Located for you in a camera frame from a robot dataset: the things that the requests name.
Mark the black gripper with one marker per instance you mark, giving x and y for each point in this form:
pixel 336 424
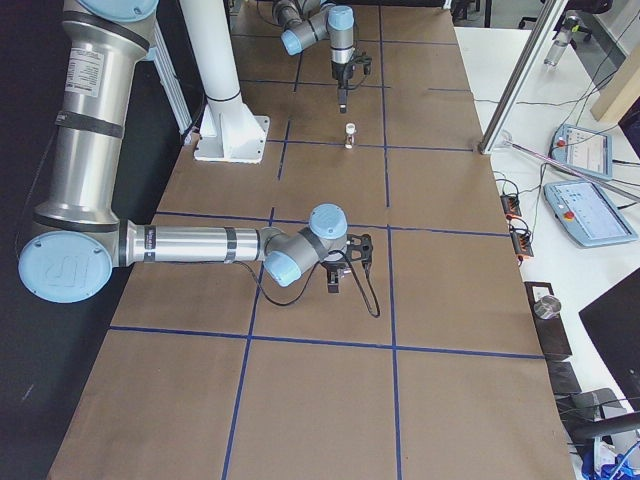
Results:
pixel 341 75
pixel 332 268

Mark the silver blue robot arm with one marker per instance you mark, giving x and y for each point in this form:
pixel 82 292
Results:
pixel 306 23
pixel 78 240

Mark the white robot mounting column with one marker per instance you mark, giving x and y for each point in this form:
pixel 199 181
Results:
pixel 229 131

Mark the brown paper table cover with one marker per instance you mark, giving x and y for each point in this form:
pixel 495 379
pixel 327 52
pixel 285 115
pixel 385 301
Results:
pixel 202 377

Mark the orange black connector strip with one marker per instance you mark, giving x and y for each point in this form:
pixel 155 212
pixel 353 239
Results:
pixel 520 233

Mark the grey metal cylinder weight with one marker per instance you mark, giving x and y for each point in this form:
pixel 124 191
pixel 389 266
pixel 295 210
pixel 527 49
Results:
pixel 547 307

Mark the black metal plate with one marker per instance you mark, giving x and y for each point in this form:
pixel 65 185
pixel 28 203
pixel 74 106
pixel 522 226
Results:
pixel 551 333

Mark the clear water bottle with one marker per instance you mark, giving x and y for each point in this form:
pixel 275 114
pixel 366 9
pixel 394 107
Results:
pixel 562 40

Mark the upper blue teach pendant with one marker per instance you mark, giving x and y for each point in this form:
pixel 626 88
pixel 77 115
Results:
pixel 587 150

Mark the blue teach pendant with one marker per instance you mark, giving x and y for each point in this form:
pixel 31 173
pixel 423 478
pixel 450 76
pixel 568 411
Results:
pixel 587 214
pixel 587 150

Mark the lower blue teach pendant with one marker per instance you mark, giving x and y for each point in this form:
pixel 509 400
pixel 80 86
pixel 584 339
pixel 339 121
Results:
pixel 587 214

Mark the black monitor corner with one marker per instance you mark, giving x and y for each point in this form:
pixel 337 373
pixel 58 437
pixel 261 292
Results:
pixel 612 323

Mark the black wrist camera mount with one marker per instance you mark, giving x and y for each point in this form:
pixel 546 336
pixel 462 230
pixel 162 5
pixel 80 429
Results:
pixel 359 248
pixel 360 59

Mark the aluminium frame post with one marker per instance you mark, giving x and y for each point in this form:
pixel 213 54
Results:
pixel 545 23

